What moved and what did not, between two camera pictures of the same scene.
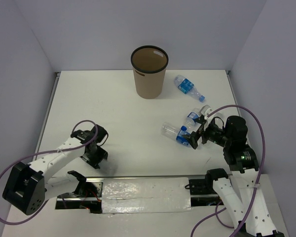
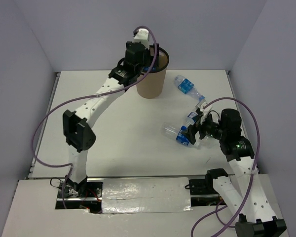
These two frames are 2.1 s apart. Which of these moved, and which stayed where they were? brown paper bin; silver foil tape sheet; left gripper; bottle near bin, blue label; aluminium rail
Moved: left gripper
Stayed: bottle near bin, blue label; aluminium rail; silver foil tape sheet; brown paper bin
